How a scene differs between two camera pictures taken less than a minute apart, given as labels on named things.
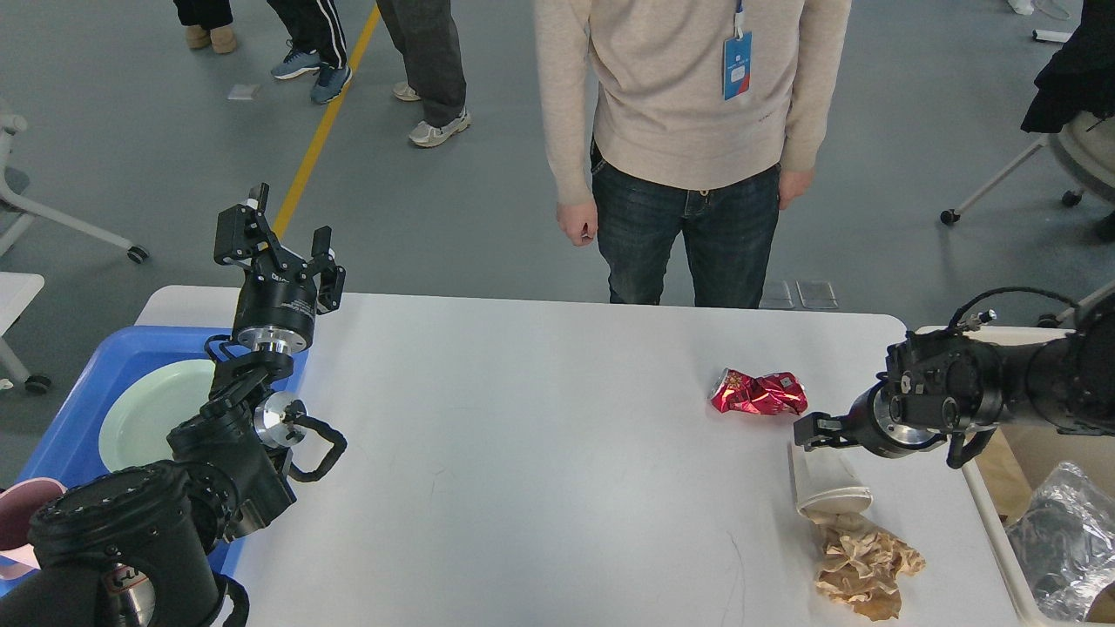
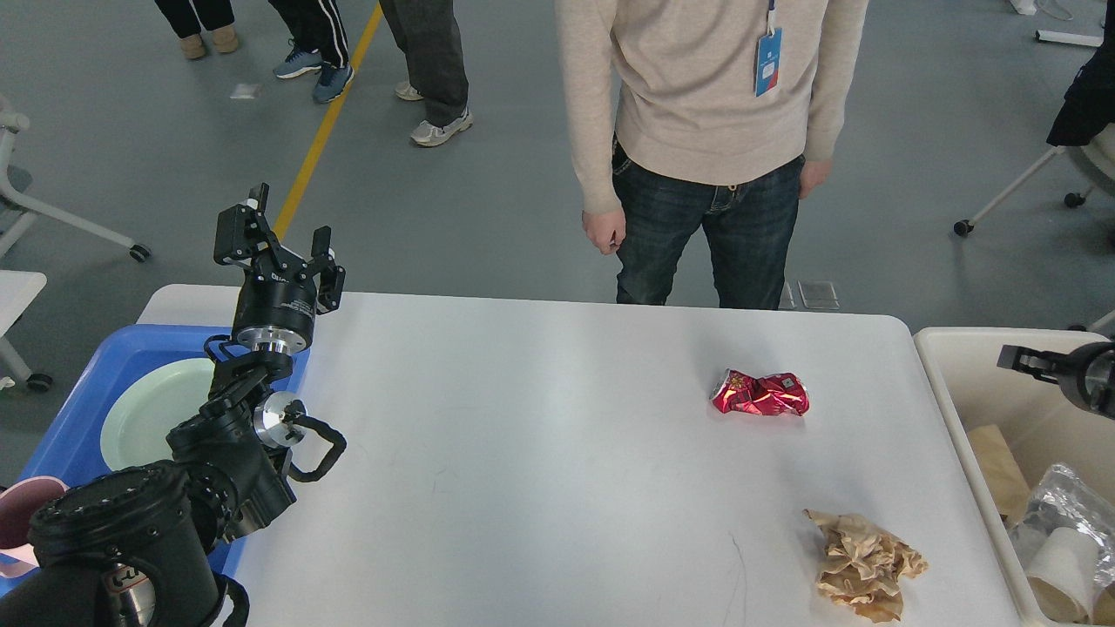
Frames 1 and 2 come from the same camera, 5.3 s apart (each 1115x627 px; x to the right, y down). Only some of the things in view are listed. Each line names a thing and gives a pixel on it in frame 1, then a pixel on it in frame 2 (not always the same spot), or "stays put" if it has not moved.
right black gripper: (894, 425) to (1086, 374)
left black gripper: (277, 308) stays put
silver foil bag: (1064, 547) stays put
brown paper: (861, 563) stays put
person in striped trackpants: (318, 42) stays put
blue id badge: (737, 57) to (768, 59)
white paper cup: (826, 484) to (1064, 573)
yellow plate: (119, 442) stays put
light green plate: (144, 413) stays put
